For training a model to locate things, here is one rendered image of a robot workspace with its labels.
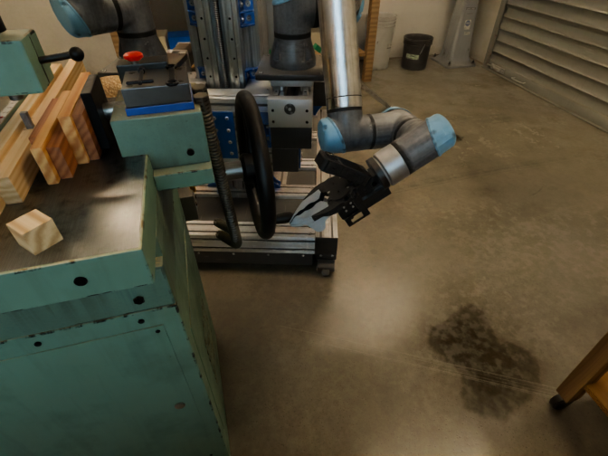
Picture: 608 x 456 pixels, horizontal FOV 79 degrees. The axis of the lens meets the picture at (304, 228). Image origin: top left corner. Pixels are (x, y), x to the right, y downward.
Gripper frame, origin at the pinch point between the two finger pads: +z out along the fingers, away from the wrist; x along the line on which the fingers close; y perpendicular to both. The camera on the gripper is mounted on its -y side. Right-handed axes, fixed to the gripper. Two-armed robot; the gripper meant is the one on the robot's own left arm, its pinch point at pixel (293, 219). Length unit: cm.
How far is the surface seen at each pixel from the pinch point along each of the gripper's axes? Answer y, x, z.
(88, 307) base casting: -20.3, -15.5, 29.5
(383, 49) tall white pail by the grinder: 126, 295, -122
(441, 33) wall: 164, 323, -195
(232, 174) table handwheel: -13.8, 4.6, 4.3
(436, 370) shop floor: 86, -6, -6
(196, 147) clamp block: -24.1, -0.1, 4.7
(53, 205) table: -33.5, -11.2, 21.3
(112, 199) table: -29.9, -11.8, 15.0
